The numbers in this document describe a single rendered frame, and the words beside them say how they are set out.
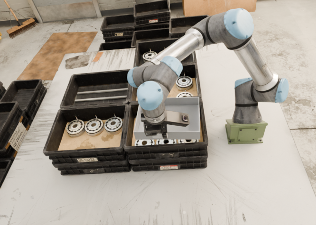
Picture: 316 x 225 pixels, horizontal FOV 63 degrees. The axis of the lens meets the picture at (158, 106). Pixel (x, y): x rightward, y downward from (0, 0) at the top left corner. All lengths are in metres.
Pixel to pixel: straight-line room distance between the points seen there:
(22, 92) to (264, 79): 2.22
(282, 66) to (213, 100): 1.60
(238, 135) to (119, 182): 0.67
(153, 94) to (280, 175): 0.89
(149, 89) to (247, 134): 0.81
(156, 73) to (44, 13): 4.09
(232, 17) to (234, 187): 0.79
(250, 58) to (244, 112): 0.33
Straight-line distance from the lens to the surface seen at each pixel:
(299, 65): 3.25
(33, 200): 1.57
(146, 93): 0.74
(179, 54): 1.01
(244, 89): 1.38
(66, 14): 4.67
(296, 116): 2.68
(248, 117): 1.38
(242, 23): 1.06
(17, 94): 2.82
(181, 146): 1.21
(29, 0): 4.77
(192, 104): 1.20
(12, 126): 2.30
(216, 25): 1.08
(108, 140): 1.42
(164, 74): 0.79
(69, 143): 1.49
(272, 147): 1.52
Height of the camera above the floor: 1.92
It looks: 46 degrees down
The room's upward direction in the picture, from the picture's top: 10 degrees counter-clockwise
